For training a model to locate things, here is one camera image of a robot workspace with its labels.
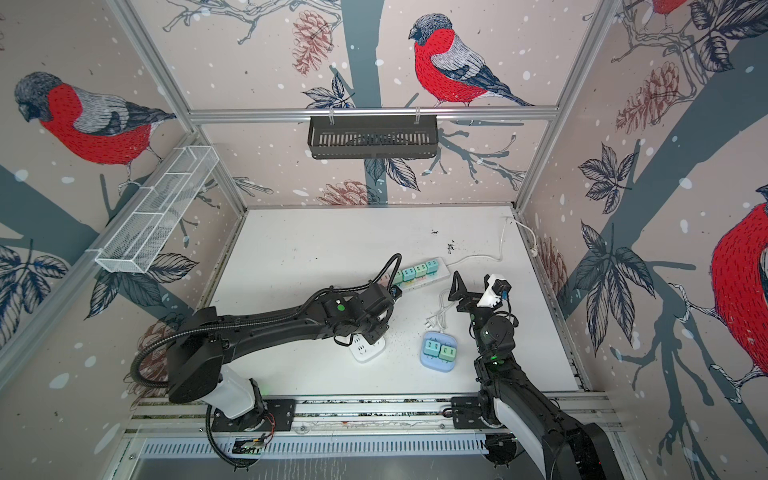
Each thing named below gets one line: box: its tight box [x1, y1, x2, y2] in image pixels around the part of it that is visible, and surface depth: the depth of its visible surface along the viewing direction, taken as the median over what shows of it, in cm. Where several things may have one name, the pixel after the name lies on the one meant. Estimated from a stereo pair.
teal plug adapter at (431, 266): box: [425, 259, 439, 274], surface depth 97 cm
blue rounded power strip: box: [420, 330, 458, 373], surface depth 81 cm
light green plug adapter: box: [439, 344, 456, 362], surface depth 79 cm
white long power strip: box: [399, 257, 451, 292], surface depth 99 cm
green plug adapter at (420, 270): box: [414, 263, 427, 278], surface depth 96 cm
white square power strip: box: [349, 333, 385, 362], surface depth 83 cm
